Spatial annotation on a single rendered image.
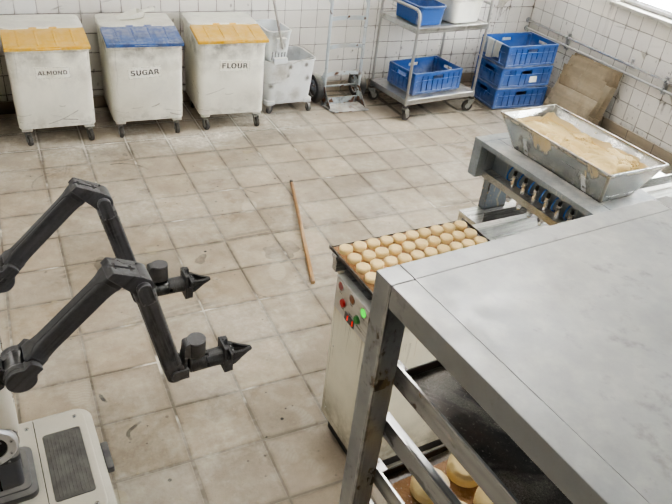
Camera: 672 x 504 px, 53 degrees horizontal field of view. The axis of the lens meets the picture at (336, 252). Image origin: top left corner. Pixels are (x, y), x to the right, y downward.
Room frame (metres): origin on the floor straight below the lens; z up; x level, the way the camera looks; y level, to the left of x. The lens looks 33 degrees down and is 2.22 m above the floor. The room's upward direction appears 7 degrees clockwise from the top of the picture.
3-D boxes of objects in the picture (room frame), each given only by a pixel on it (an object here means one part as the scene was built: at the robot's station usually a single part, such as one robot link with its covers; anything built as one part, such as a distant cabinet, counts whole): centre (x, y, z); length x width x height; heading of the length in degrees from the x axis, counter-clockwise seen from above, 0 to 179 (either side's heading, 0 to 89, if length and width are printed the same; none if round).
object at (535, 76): (6.40, -1.48, 0.30); 0.60 x 0.40 x 0.20; 119
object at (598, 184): (2.31, -0.83, 1.25); 0.56 x 0.29 x 0.14; 32
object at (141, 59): (4.90, 1.64, 0.38); 0.64 x 0.54 x 0.77; 28
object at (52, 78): (4.59, 2.21, 0.38); 0.64 x 0.54 x 0.77; 30
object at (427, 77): (6.01, -0.61, 0.28); 0.56 x 0.38 x 0.20; 127
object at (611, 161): (2.31, -0.83, 1.28); 0.54 x 0.27 x 0.06; 32
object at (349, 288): (1.86, -0.09, 0.77); 0.24 x 0.04 x 0.14; 32
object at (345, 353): (2.05, -0.40, 0.45); 0.70 x 0.34 x 0.90; 122
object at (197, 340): (1.49, 0.41, 0.80); 0.12 x 0.09 x 0.12; 123
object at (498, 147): (2.31, -0.83, 1.01); 0.72 x 0.33 x 0.34; 32
